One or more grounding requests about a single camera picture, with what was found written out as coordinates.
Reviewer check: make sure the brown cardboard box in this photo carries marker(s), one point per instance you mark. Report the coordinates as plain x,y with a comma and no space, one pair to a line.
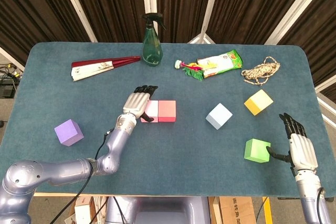
236,211

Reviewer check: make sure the light blue foam cube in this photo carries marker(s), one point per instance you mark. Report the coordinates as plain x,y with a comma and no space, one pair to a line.
219,115

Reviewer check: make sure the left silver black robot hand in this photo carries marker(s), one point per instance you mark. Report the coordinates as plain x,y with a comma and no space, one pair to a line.
136,103

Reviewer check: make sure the pink foam cube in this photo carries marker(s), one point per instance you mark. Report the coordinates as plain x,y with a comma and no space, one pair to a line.
153,110

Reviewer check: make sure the left lilac grey robot arm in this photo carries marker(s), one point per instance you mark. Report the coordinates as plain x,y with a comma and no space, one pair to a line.
60,170

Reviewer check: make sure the brown pleated curtain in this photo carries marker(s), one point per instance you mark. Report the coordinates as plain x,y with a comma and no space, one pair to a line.
118,3

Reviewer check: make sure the white green snack packet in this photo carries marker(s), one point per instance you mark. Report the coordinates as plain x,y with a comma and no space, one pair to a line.
223,62

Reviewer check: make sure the folded red paper fan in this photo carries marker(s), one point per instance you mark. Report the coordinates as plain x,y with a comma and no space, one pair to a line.
92,69

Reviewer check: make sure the lilac grey robot torso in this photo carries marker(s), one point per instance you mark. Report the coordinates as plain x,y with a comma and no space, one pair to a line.
162,211

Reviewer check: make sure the colourful feather shuttlecock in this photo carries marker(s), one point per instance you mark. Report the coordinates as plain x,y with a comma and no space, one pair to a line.
193,72

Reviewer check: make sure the white cardboard box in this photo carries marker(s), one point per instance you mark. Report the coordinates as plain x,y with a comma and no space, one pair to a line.
82,211

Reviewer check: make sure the yellow foam cube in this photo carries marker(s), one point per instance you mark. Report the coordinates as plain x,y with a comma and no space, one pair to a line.
258,102

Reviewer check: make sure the blue felt table mat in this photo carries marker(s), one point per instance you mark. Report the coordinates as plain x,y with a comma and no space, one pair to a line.
168,155

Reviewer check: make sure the red foam cube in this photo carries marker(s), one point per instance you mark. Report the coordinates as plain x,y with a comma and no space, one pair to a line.
166,111

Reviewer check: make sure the purple foam cube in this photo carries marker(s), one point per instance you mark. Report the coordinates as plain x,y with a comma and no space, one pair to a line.
68,132

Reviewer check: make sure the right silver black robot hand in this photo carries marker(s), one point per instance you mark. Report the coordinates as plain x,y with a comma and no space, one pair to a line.
303,153

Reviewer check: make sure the green foam cube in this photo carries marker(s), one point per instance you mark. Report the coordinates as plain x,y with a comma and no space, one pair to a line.
256,150

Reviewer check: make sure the green spray bottle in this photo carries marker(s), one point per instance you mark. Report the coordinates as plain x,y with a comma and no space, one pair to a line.
152,51

